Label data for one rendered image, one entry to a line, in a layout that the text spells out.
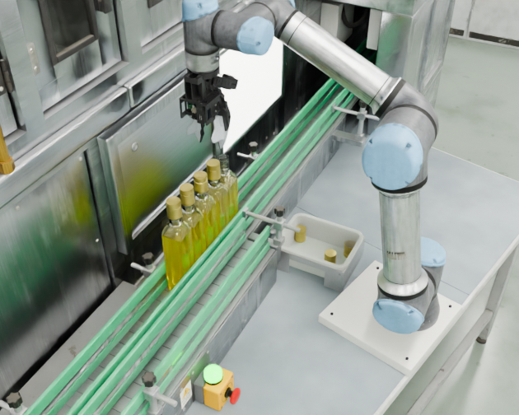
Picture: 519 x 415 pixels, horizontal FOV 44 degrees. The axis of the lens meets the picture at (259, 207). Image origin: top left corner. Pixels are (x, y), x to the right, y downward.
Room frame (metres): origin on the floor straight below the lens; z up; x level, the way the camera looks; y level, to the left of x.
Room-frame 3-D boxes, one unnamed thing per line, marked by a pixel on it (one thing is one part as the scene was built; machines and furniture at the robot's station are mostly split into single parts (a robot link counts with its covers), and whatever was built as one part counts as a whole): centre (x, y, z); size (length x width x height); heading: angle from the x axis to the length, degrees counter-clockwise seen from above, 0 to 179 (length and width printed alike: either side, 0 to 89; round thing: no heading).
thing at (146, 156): (1.57, 0.14, 1.15); 0.90 x 0.03 x 0.34; 153
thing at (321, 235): (1.38, -0.17, 0.80); 0.22 x 0.17 x 0.09; 63
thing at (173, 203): (1.16, 0.20, 1.14); 0.04 x 0.04 x 0.04
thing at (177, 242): (1.16, 0.20, 0.99); 0.06 x 0.06 x 0.21; 64
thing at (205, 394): (0.91, 0.11, 0.79); 0.07 x 0.07 x 0.07; 63
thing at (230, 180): (1.36, 0.09, 0.99); 0.06 x 0.06 x 0.21; 63
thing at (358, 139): (1.90, -0.33, 0.90); 0.17 x 0.05 x 0.22; 63
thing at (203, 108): (1.28, 0.13, 1.37); 0.09 x 0.08 x 0.12; 152
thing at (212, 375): (0.91, 0.11, 0.84); 0.04 x 0.04 x 0.03
